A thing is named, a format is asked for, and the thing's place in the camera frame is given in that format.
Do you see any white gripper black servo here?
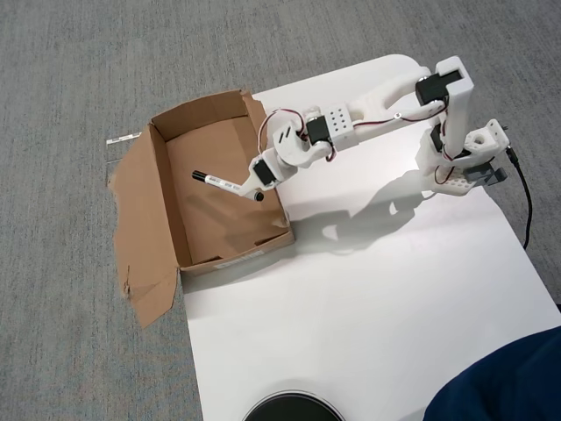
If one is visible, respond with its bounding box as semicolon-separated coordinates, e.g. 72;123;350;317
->
238;153;285;197

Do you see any white marker pen black cap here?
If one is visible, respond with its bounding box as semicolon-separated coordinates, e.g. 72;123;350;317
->
192;169;265;203

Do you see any open brown cardboard box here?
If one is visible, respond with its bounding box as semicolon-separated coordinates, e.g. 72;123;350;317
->
107;87;295;329

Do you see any clear plastic tape strip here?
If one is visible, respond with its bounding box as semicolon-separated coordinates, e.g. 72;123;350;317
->
106;132;144;167

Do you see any black round disc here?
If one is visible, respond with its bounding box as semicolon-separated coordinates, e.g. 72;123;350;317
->
241;389;347;421

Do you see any grey table clamp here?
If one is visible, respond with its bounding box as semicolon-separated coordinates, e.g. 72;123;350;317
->
465;162;508;188

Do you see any black power cable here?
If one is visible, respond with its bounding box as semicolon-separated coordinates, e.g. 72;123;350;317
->
506;146;534;251

